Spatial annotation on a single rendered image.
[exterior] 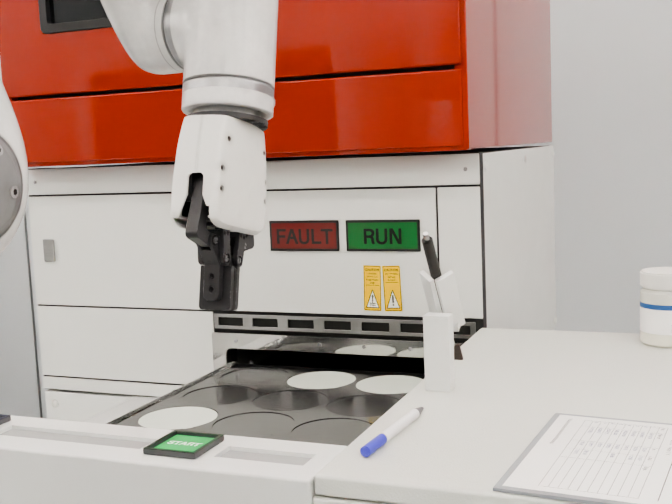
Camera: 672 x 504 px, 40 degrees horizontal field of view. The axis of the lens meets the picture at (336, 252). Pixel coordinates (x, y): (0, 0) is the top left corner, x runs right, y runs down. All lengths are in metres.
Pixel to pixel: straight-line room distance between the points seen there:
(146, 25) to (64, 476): 0.43
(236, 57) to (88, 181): 0.84
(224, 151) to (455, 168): 0.60
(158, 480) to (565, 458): 0.36
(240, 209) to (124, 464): 0.26
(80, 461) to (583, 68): 2.17
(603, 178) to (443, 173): 1.49
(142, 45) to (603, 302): 2.14
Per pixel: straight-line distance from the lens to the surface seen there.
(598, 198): 2.80
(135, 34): 0.89
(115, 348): 1.65
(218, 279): 0.82
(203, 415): 1.21
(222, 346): 1.51
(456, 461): 0.81
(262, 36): 0.84
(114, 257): 1.61
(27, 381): 3.82
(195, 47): 0.84
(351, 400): 1.24
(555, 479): 0.77
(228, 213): 0.80
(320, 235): 1.41
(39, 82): 1.62
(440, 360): 1.01
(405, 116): 1.31
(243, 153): 0.82
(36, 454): 0.94
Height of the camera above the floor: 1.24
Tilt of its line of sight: 7 degrees down
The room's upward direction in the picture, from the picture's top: 2 degrees counter-clockwise
